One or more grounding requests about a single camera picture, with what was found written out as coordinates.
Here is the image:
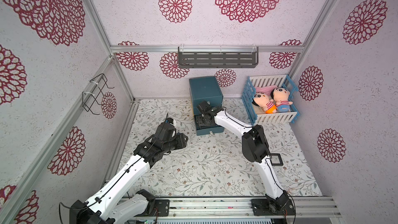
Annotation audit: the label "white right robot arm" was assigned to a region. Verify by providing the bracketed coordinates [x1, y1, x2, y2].
[197, 101, 296, 217]

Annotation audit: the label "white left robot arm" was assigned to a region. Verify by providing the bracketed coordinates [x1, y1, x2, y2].
[68, 118, 188, 224]

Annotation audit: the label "grey wall shelf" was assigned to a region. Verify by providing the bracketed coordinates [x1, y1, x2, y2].
[177, 46, 259, 68]

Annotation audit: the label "plush doll blue shorts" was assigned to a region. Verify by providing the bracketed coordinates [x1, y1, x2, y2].
[271, 87, 293, 113]

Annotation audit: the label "blue white toy crib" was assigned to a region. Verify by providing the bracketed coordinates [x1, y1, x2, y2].
[241, 75, 300, 125]

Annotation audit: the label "black brooch box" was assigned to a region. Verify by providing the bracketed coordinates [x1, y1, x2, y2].
[270, 153, 284, 167]
[195, 115, 216, 130]

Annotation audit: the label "pink crib blanket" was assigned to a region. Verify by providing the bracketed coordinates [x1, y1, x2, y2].
[255, 85, 278, 96]

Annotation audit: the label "plush doll orange shorts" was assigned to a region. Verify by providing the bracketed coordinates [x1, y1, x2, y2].
[252, 93, 277, 114]

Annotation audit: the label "teal three-drawer cabinet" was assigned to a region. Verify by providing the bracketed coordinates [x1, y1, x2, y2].
[189, 76, 224, 136]

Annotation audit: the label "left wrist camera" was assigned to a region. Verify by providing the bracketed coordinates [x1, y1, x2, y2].
[165, 118, 175, 129]

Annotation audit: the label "black wire wall rack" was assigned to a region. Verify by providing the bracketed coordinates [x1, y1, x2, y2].
[81, 73, 115, 116]

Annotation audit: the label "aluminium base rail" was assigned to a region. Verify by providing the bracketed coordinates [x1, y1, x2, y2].
[127, 197, 344, 224]

